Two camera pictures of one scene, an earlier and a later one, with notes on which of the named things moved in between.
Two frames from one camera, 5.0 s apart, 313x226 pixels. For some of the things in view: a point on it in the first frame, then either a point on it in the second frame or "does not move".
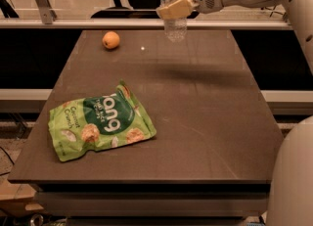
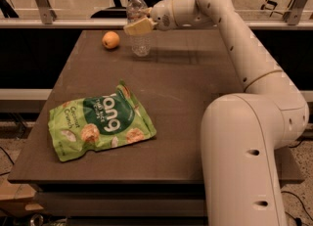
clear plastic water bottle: x=174 y=7 to x=137 y=9
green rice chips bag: x=85 y=124 does not move
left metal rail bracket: x=48 y=12 does not move
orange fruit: x=111 y=39 does not move
